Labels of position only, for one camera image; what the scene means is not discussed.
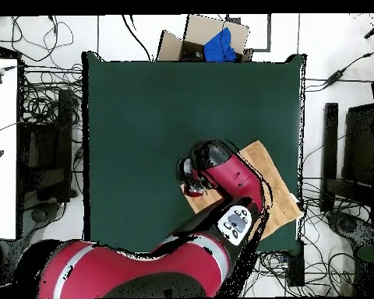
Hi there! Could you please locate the tan terry towel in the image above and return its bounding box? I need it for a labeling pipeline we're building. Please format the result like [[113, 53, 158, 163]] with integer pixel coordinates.
[[179, 139, 305, 241]]

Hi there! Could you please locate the dark green table cloth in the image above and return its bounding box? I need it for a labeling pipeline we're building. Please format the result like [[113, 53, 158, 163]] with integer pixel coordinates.
[[81, 51, 307, 254]]

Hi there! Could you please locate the small black box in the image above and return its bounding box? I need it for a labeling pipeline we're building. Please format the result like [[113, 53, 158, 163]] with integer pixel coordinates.
[[286, 241, 305, 287]]

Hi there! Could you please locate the long black bar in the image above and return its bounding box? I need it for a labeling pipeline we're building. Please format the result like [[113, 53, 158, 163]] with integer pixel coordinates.
[[319, 102, 339, 213]]

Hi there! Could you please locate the blue cloth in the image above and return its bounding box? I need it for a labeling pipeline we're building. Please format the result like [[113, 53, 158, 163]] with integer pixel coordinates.
[[203, 26, 238, 62]]

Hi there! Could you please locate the black equipment rack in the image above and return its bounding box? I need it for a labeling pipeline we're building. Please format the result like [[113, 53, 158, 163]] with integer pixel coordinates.
[[18, 88, 79, 203]]

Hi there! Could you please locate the dark grey stand base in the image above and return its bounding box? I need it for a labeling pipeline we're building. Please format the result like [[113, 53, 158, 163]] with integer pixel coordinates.
[[325, 209, 374, 250], [21, 201, 62, 241]]

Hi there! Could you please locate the brown cardboard box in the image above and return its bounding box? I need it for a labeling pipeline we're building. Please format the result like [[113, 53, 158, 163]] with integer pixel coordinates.
[[156, 14, 255, 62]]

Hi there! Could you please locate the black square case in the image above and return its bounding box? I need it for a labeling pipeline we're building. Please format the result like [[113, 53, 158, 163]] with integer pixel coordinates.
[[341, 103, 374, 188]]

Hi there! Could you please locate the black power adapter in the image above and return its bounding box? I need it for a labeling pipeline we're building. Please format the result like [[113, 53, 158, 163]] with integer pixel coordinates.
[[325, 69, 347, 86]]

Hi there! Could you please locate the white table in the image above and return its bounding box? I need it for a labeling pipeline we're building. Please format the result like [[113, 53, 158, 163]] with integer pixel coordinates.
[[0, 58, 19, 240]]

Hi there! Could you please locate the looped black cable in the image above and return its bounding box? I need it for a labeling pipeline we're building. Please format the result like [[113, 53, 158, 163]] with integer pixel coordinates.
[[10, 15, 76, 62]]

